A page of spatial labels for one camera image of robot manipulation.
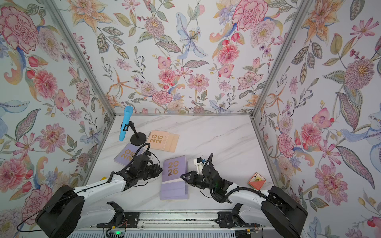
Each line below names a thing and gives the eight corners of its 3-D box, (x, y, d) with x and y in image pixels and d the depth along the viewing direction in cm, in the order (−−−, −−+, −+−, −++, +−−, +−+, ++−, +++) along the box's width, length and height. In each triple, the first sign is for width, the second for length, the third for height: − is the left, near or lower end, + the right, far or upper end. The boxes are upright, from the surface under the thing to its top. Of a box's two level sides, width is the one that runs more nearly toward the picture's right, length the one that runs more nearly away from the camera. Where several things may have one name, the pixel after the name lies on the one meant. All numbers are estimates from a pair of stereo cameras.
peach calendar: (145, 147, 105) (144, 145, 103) (152, 130, 114) (152, 129, 112) (176, 152, 102) (175, 150, 100) (181, 135, 111) (180, 133, 110)
